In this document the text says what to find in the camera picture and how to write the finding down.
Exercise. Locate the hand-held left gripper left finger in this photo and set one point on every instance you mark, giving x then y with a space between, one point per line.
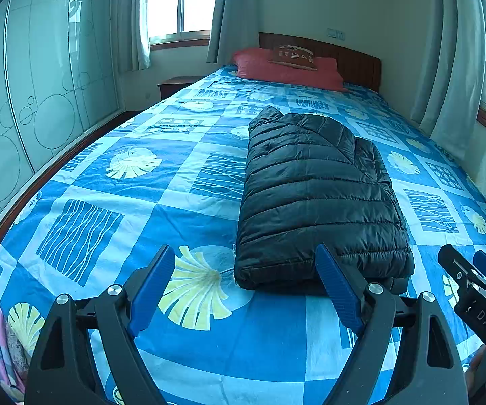
150 291

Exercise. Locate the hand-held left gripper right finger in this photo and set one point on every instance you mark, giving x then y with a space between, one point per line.
337 291

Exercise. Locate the black puffer jacket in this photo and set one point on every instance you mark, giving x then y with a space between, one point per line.
318 202

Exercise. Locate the person's right hand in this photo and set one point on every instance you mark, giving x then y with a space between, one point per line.
475 367

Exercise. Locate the bed with blue patterned sheet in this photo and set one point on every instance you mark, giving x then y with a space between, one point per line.
99 185

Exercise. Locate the pale grey curtain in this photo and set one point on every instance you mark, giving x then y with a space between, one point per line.
234 12
135 21
449 59

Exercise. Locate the wooden nightstand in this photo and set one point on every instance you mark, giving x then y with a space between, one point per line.
175 86

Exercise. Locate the wooden headboard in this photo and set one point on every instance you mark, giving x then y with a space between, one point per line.
356 67

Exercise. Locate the glass door wardrobe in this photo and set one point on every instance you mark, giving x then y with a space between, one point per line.
36 93

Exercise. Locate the red pillow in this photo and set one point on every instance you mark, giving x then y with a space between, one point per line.
259 67

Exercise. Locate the small brown cushion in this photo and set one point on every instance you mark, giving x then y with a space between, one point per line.
293 57

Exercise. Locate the wooden bed side rail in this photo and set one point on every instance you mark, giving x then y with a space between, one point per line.
15 206

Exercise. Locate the white wall switch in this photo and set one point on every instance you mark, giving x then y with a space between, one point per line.
335 33

